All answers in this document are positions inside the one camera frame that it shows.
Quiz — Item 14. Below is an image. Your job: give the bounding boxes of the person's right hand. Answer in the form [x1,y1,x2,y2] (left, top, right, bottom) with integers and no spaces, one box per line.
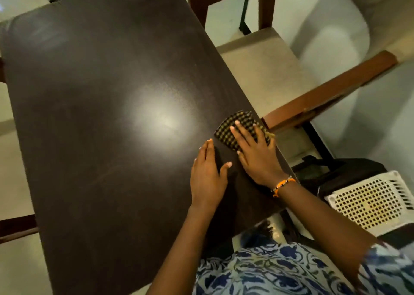
[229,120,292,189]

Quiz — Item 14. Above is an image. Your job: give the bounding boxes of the person's left hand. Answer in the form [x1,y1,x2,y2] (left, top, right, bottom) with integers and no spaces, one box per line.
[190,138,233,209]

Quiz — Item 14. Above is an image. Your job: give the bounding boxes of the black yellow checkered cloth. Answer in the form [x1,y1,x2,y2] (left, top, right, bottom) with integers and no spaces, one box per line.
[214,110,276,152]

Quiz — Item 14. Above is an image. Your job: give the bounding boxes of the person's right forearm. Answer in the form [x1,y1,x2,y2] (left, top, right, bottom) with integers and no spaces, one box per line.
[275,181,387,287]

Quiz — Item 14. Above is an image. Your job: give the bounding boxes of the person's left forearm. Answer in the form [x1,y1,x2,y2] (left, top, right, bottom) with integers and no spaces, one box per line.
[146,204,227,295]

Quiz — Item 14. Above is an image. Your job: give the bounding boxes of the black metal table leg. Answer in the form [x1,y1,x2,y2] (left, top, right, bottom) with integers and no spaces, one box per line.
[300,123,337,171]
[239,0,253,35]

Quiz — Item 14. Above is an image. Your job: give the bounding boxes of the wooden armchair with beige cushion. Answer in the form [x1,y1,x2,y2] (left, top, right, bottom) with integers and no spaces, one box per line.
[187,0,414,133]

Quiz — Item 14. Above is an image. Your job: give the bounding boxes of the black bag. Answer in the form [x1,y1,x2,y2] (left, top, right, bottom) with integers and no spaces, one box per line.
[291,156,389,205]

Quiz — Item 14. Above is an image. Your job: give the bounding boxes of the blue white patterned dress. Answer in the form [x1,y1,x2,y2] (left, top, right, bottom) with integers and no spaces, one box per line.
[193,240,414,295]

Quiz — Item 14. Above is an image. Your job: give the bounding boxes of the white perforated plastic basket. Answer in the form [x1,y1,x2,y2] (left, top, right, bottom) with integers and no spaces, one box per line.
[324,170,414,238]

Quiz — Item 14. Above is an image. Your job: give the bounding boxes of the orange beaded bracelet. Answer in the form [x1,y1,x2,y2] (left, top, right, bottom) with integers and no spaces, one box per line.
[271,176,297,198]

